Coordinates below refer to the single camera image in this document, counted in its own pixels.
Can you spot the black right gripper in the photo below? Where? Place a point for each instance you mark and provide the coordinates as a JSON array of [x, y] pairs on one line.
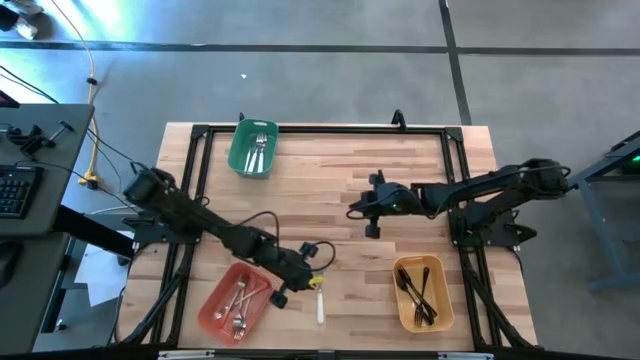
[[390, 197]]

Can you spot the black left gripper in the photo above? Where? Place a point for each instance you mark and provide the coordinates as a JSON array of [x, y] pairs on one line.
[[285, 265]]

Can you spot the orange plastic bin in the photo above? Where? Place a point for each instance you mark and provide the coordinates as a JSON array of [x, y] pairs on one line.
[[218, 298]]

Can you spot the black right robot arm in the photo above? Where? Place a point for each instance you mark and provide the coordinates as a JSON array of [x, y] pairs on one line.
[[475, 190]]

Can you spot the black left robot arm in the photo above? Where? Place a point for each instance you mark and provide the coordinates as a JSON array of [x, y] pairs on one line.
[[200, 220]]

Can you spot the yellow tape tag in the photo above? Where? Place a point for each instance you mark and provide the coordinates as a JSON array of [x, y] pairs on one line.
[[316, 281]]

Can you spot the yellow plastic bin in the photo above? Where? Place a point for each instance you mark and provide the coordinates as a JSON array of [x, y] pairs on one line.
[[445, 285]]

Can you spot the green plastic bin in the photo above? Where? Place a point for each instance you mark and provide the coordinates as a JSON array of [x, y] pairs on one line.
[[235, 150]]

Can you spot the white label strip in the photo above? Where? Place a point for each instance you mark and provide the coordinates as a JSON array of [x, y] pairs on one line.
[[465, 356], [185, 354]]

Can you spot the white paper sheet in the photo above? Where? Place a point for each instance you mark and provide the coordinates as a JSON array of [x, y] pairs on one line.
[[100, 275]]

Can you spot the grey desk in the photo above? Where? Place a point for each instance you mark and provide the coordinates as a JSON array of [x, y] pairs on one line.
[[55, 150]]

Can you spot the black computer mouse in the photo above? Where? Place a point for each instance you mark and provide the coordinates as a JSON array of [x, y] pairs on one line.
[[9, 262]]

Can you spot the black keyboard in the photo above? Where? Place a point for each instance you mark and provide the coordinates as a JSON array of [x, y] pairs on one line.
[[17, 190]]

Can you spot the black desk clamp tool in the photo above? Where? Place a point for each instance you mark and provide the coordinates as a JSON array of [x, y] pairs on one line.
[[35, 142]]

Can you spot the person's shoe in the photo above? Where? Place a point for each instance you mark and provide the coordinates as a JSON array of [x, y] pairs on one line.
[[25, 30]]

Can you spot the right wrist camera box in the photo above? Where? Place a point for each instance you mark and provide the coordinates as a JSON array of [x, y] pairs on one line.
[[372, 231]]

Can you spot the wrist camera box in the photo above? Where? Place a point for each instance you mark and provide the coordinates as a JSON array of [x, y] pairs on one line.
[[372, 231], [279, 299]]

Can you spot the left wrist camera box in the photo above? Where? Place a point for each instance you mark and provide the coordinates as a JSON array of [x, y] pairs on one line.
[[279, 299]]

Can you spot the black metal table frame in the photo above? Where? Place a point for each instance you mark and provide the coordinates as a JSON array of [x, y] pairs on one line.
[[325, 129]]

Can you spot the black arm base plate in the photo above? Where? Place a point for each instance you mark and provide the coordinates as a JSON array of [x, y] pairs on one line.
[[500, 232], [145, 235]]

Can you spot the grey neighbouring rig frame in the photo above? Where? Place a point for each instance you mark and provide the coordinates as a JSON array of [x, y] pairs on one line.
[[600, 231]]

